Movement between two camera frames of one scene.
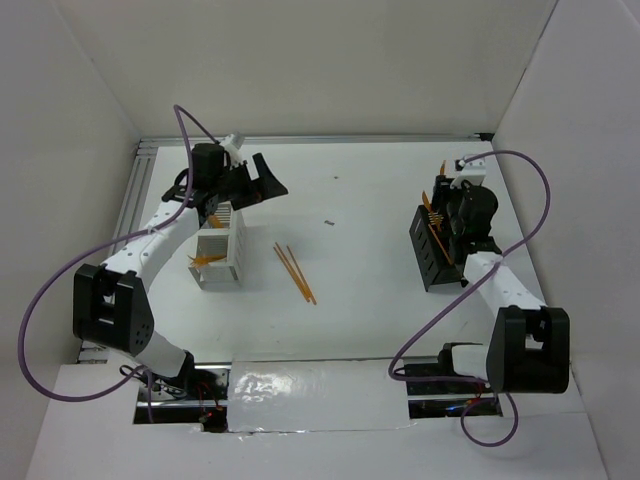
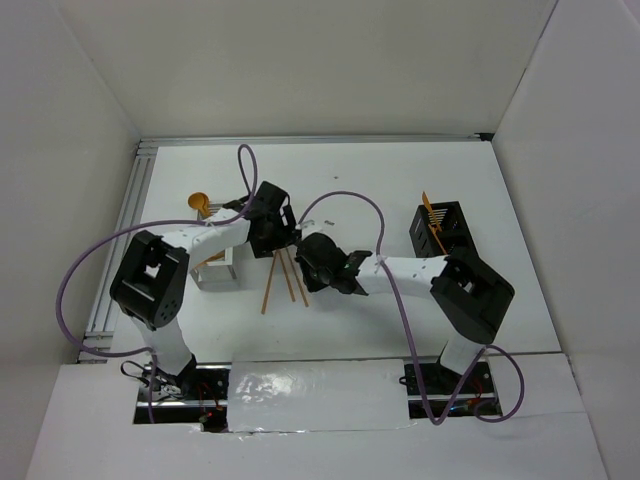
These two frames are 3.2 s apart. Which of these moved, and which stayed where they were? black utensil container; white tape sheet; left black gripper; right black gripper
Moved: left black gripper; right black gripper
Stayed: black utensil container; white tape sheet
